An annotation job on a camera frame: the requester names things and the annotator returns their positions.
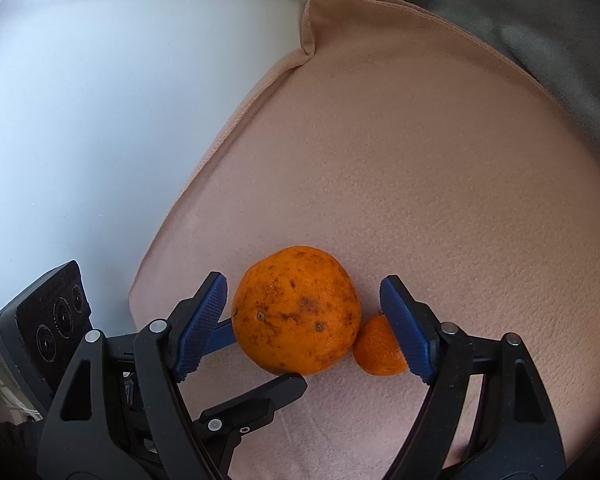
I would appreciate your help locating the small mandarin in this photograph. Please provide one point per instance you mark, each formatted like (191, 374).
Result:
(377, 350)

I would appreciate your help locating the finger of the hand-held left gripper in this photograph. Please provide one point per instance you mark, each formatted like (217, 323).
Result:
(260, 400)
(225, 336)

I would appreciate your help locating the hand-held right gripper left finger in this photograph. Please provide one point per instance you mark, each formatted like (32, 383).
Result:
(200, 332)

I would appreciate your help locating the beige cloth mat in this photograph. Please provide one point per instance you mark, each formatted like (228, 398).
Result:
(405, 160)

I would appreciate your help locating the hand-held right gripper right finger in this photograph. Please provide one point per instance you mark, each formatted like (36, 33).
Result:
(405, 332)

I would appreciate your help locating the grey fleece blanket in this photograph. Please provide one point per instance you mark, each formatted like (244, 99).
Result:
(530, 10)

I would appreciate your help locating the large spotted orange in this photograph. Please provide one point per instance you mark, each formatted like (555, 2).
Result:
(295, 305)

